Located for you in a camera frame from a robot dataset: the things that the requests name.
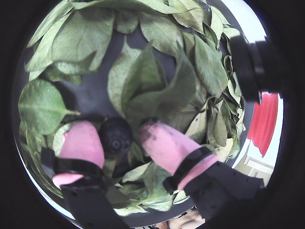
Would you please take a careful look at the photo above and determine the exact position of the dark blueberry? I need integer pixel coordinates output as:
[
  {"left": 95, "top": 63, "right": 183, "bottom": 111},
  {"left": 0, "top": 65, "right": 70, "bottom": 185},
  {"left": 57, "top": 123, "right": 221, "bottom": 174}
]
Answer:
[{"left": 98, "top": 117, "right": 133, "bottom": 158}]

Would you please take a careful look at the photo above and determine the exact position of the dark grey round bowl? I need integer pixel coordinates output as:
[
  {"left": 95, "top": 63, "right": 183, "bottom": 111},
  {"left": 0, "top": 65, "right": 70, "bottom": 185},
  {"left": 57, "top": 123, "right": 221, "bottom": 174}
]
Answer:
[{"left": 13, "top": 0, "right": 256, "bottom": 227}]

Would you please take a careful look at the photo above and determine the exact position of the seated person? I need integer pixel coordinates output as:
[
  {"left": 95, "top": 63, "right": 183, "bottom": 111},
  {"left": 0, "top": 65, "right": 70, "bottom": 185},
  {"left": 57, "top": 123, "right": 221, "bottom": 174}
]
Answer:
[{"left": 166, "top": 207, "right": 206, "bottom": 229}]

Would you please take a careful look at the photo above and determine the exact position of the pile of green leaves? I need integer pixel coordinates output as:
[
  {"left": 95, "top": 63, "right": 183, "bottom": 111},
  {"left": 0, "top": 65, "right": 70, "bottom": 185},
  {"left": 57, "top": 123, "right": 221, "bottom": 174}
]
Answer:
[{"left": 18, "top": 0, "right": 246, "bottom": 217}]

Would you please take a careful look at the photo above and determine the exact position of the red collapsible silicone cup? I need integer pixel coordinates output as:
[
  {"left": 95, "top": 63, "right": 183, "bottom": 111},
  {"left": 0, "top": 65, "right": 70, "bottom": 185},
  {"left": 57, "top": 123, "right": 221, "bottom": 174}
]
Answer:
[{"left": 246, "top": 93, "right": 279, "bottom": 158}]

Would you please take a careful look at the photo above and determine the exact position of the pink padded gripper finger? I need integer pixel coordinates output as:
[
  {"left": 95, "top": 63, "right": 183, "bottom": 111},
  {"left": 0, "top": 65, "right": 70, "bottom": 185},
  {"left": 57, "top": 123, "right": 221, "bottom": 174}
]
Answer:
[
  {"left": 139, "top": 120, "right": 265, "bottom": 220},
  {"left": 40, "top": 120, "right": 129, "bottom": 229}
]

